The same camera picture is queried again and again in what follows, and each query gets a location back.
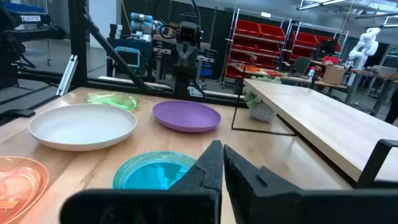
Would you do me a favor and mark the potted green plant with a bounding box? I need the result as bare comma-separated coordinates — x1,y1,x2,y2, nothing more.
242,75,282,123

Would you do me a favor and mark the teal transparent plate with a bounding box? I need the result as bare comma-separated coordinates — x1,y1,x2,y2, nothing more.
113,151,197,190

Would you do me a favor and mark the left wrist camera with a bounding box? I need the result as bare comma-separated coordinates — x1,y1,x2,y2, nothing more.
178,21,201,44

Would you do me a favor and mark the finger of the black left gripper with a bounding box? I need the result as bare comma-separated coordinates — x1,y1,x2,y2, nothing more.
152,39,187,68
186,43,218,68

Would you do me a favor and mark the black monitor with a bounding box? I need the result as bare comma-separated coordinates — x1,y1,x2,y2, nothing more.
292,55,312,75

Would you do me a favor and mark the orange transparent plate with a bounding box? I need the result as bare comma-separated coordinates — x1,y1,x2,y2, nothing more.
0,156,50,224

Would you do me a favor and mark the white robot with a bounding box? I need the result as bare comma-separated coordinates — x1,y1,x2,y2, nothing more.
347,27,382,70

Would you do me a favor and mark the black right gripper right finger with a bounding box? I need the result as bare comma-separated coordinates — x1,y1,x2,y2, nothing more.
223,144,398,224

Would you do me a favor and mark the black edge bracket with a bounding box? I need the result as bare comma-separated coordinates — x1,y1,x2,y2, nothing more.
0,108,36,126

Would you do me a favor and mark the yellow hanging cable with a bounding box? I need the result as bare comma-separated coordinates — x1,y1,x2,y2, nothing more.
120,0,133,34

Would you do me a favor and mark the off-white plate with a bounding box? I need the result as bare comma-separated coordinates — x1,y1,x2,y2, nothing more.
27,103,137,152

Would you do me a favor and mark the black aluminium rig frame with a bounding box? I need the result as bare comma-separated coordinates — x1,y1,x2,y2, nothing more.
0,0,248,108

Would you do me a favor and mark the red bin rack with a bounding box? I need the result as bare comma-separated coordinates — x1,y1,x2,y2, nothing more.
287,22,349,65
221,8,294,86

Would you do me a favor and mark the green transparent plate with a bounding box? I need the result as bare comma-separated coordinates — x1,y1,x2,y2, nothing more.
84,91,140,111

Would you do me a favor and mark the silver aluminium profile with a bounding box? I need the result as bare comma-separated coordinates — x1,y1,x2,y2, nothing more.
55,55,78,96

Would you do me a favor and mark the cardboard box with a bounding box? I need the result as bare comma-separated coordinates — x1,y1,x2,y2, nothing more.
322,64,346,86

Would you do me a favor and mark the purple plate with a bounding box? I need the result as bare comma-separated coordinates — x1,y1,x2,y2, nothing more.
152,100,222,134

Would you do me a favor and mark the teal-edged teach pendant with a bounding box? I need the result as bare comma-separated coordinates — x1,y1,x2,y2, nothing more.
114,46,141,68

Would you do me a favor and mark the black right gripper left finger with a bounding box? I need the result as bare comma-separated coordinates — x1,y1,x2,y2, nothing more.
60,139,224,224

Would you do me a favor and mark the wooden shelf with black legs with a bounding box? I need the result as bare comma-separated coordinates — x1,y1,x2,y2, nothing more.
230,65,398,189

